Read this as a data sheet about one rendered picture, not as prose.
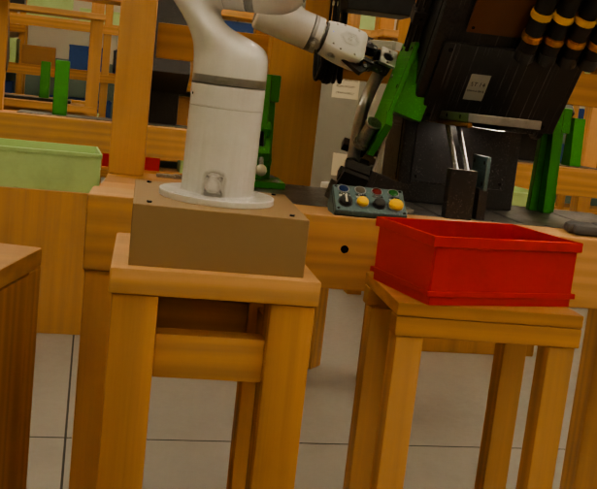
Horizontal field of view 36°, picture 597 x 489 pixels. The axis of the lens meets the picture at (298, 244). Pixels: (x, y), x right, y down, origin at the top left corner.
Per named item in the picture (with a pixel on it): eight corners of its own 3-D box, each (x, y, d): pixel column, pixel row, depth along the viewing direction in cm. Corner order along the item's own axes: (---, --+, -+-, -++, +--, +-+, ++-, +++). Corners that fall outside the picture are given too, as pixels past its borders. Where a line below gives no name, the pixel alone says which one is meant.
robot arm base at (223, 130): (269, 213, 144) (283, 94, 141) (148, 198, 145) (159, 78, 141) (277, 198, 163) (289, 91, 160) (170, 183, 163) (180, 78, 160)
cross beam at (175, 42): (618, 110, 263) (623, 78, 262) (155, 57, 243) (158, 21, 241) (610, 109, 268) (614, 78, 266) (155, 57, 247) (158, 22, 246)
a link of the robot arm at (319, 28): (313, 32, 208) (325, 37, 209) (318, 7, 213) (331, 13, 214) (299, 57, 215) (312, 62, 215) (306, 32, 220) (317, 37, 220)
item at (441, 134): (512, 211, 232) (532, 74, 227) (394, 200, 228) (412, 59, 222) (486, 202, 250) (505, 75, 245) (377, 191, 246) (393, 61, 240)
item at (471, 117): (540, 136, 194) (542, 120, 194) (466, 127, 192) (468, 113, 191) (478, 126, 232) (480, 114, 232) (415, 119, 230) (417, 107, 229)
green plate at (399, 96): (413, 143, 209) (448, 55, 206) (380, 130, 207) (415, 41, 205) (400, 140, 220) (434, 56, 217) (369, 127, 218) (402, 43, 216)
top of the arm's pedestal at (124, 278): (318, 308, 143) (321, 282, 143) (108, 293, 138) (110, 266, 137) (287, 267, 174) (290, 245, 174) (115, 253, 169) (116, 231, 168)
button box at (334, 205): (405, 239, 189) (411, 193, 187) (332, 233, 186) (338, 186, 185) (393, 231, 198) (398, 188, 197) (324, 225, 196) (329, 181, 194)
